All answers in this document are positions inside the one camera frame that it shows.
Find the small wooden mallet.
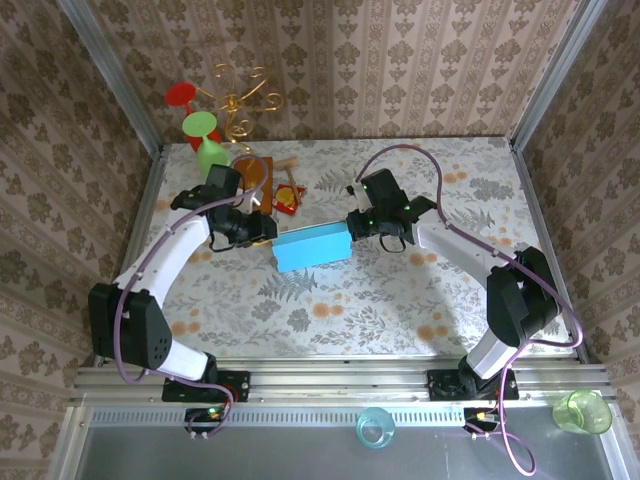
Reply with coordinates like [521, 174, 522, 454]
[276, 157, 301, 205]

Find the red snack packet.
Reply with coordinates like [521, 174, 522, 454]
[272, 183, 306, 217]

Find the small black circuit board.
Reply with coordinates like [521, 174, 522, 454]
[185, 407, 226, 434]
[463, 407, 506, 434]

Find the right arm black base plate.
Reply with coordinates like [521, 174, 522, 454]
[427, 369, 519, 401]

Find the green plastic cup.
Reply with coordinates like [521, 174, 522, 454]
[552, 389, 614, 435]

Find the blue paper box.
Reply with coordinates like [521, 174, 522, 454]
[271, 221, 355, 274]

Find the grey metal shelf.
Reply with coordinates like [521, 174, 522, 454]
[49, 405, 632, 480]

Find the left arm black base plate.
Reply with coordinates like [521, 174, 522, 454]
[162, 370, 251, 404]

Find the gold wire glass rack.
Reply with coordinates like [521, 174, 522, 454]
[192, 62, 284, 217]

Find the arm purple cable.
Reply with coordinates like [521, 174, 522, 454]
[113, 153, 271, 442]
[353, 143, 585, 476]

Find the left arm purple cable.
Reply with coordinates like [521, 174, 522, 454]
[113, 153, 271, 442]

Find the aluminium frame post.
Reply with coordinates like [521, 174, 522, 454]
[508, 0, 611, 151]
[58, 0, 166, 151]

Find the green plastic wine glass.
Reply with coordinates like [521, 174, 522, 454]
[181, 110, 234, 179]

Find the red plastic wine glass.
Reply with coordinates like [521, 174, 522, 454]
[164, 82, 224, 151]

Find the teal plastic cup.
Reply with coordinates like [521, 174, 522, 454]
[355, 405, 397, 447]

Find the aluminium side rail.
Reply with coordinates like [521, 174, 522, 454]
[508, 139, 590, 365]
[93, 143, 169, 366]

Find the long aluminium frame rail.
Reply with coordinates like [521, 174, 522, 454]
[69, 357, 615, 407]

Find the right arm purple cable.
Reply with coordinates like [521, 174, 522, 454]
[353, 143, 585, 476]

